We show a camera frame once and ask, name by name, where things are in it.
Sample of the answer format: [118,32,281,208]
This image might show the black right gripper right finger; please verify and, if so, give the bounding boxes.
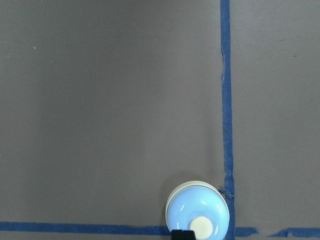
[182,230,195,240]

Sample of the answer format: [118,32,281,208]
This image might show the small blue white bell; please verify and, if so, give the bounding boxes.
[165,180,230,240]

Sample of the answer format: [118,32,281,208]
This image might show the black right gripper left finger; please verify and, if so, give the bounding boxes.
[171,230,183,240]

